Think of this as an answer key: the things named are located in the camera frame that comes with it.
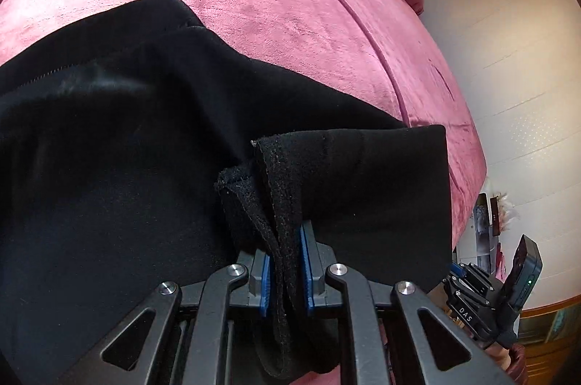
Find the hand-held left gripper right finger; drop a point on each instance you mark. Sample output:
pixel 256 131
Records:
pixel 307 276

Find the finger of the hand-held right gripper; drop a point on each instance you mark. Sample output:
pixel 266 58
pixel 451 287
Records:
pixel 456 270

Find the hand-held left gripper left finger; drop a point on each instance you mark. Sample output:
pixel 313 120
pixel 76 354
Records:
pixel 265 289

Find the black embroidered pants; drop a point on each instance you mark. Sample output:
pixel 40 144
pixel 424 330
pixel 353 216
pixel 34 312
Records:
pixel 136 162

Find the person's right forearm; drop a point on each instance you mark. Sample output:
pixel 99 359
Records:
pixel 517 362

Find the wooden cabinet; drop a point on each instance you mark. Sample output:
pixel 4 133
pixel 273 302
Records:
pixel 553 321

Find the white fluffy object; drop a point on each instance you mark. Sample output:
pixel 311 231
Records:
pixel 507 210

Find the bed with pink sheet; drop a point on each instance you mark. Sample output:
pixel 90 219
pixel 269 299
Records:
pixel 272 3

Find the leaning grey picture frame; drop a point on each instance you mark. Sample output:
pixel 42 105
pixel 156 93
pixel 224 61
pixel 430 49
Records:
pixel 485 230

